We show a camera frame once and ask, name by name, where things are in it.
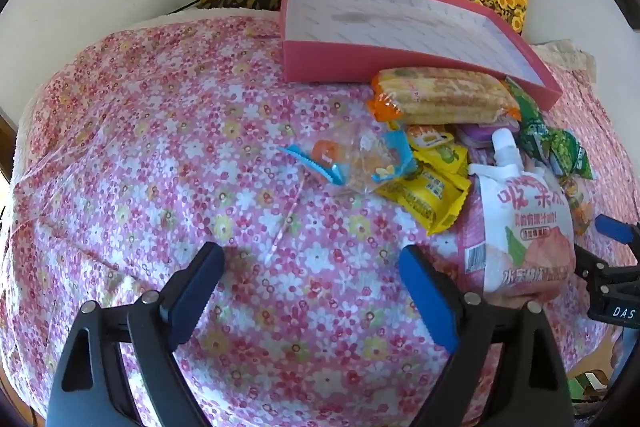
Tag cracker packet with orange ends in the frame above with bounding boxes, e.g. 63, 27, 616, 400
370, 67, 521, 125

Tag purple tin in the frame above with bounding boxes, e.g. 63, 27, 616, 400
457, 114, 521, 148

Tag pink floral blanket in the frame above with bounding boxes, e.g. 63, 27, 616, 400
0, 14, 640, 427

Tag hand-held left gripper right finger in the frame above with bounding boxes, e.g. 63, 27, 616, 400
398, 246, 576, 427

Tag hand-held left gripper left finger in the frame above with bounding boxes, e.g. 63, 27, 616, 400
45, 242, 226, 427

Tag green snack packet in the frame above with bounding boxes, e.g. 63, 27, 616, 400
542, 127, 596, 180
505, 77, 551, 152

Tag small orange snack packet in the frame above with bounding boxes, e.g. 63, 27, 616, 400
560, 177, 594, 236

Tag yellow snack packet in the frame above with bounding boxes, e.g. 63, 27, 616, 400
375, 162, 472, 236
406, 127, 471, 175

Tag clear candy bag blue ends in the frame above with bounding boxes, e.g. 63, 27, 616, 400
277, 124, 418, 195

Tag pink jelly pouch white cap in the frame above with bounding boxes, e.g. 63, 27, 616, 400
460, 127, 576, 303

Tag wooden furniture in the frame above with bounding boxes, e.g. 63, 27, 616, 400
0, 112, 15, 188

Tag black cable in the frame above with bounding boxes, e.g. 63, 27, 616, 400
165, 0, 202, 16

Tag thin pink stick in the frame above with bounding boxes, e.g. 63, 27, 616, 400
272, 184, 305, 255

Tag green white box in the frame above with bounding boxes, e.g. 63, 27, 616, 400
575, 372, 612, 404

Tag pink cardboard box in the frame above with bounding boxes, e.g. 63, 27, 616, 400
279, 0, 562, 110

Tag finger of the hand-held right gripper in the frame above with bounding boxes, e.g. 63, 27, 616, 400
595, 214, 640, 248
572, 244, 640, 293

